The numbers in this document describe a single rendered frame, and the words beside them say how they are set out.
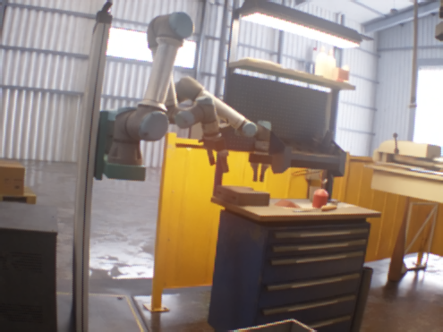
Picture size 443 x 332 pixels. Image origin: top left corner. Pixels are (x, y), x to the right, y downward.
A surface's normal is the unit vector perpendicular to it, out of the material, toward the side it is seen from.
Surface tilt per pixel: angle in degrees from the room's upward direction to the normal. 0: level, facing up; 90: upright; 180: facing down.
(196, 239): 90
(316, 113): 90
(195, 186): 90
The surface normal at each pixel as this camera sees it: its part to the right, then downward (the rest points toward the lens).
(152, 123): 0.66, 0.25
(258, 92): 0.46, 0.11
